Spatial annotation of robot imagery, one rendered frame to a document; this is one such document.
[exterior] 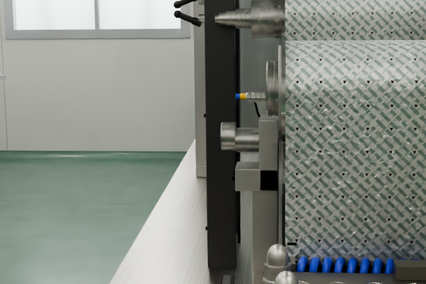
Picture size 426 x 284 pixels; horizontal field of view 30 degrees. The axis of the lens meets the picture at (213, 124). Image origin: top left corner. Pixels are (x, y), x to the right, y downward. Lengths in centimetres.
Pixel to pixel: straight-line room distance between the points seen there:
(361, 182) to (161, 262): 53
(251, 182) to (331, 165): 13
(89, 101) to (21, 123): 63
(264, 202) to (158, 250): 45
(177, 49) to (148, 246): 515
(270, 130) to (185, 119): 561
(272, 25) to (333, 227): 39
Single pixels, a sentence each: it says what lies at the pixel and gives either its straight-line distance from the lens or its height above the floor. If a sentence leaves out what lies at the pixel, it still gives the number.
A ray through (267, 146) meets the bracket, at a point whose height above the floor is 117.
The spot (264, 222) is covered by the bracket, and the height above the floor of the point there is 106.
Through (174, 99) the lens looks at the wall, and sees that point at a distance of 668.
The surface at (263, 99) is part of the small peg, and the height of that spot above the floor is 123.
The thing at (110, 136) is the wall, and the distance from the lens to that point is 682.
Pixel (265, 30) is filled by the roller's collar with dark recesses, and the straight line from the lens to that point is 129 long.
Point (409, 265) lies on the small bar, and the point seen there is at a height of 105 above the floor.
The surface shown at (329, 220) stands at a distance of 104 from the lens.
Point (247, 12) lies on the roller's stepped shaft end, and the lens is 130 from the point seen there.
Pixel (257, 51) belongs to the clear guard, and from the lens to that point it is 204.
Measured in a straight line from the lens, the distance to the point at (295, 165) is 102.
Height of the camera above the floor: 138
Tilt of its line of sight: 9 degrees down
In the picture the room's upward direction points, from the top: 1 degrees counter-clockwise
